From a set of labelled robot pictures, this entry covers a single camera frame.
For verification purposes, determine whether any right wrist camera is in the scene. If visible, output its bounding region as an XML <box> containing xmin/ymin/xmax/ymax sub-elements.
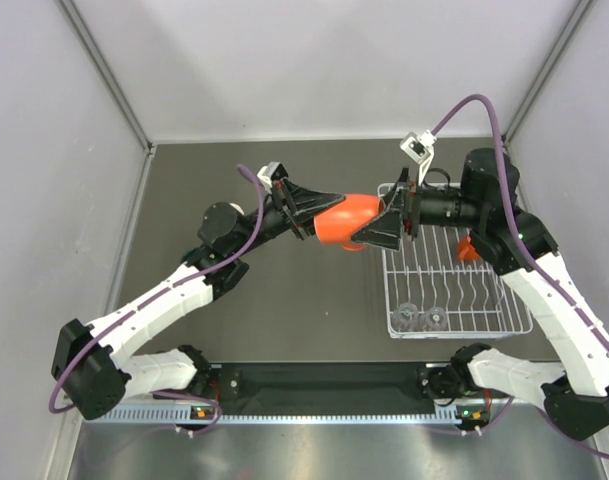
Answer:
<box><xmin>399</xmin><ymin>130</ymin><xmax>436</xmax><ymax>185</ymax></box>

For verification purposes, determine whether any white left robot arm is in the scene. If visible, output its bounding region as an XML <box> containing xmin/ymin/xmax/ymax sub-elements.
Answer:
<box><xmin>49</xmin><ymin>177</ymin><xmax>347</xmax><ymax>420</ymax></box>

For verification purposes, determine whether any small orange cup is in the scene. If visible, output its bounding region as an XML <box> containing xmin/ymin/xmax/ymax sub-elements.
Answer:
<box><xmin>456</xmin><ymin>235</ymin><xmax>481</xmax><ymax>262</ymax></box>

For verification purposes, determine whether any blue mug white interior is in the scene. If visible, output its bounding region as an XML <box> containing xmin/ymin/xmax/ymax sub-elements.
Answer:
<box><xmin>229</xmin><ymin>203</ymin><xmax>245</xmax><ymax>216</ymax></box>

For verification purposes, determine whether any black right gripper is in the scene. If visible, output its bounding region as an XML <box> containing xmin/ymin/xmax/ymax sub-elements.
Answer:
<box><xmin>350</xmin><ymin>165</ymin><xmax>485</xmax><ymax>252</ymax></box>

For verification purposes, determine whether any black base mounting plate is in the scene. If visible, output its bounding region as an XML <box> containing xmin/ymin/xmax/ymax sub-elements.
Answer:
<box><xmin>211</xmin><ymin>362</ymin><xmax>455</xmax><ymax>416</ymax></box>

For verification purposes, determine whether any clear glass cup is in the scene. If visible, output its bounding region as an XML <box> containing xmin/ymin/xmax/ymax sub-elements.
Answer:
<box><xmin>390</xmin><ymin>302</ymin><xmax>420</xmax><ymax>333</ymax></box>
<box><xmin>421</xmin><ymin>307</ymin><xmax>448</xmax><ymax>332</ymax></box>

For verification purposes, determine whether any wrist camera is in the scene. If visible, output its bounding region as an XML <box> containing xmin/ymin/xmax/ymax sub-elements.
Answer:
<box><xmin>256</xmin><ymin>162</ymin><xmax>288</xmax><ymax>191</ymax></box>
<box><xmin>399</xmin><ymin>130</ymin><xmax>436</xmax><ymax>185</ymax></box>

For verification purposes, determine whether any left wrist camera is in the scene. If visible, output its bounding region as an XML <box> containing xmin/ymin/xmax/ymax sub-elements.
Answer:
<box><xmin>256</xmin><ymin>162</ymin><xmax>288</xmax><ymax>191</ymax></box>

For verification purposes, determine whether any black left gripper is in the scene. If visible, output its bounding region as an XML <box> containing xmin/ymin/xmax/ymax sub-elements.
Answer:
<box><xmin>230</xmin><ymin>176</ymin><xmax>347</xmax><ymax>257</ymax></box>

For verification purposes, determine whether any white wire dish rack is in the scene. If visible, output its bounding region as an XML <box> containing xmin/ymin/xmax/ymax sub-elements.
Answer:
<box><xmin>376</xmin><ymin>182</ymin><xmax>534</xmax><ymax>340</ymax></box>

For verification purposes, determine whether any large orange mug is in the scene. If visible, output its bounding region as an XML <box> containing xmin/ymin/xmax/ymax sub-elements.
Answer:
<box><xmin>314</xmin><ymin>194</ymin><xmax>384</xmax><ymax>251</ymax></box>

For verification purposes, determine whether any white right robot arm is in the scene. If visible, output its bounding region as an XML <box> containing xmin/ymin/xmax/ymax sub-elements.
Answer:
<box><xmin>350</xmin><ymin>148</ymin><xmax>609</xmax><ymax>441</ymax></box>

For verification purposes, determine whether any aluminium slotted cable rail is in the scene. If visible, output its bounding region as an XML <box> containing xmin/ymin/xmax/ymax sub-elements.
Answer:
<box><xmin>93</xmin><ymin>401</ymin><xmax>489</xmax><ymax>426</ymax></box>

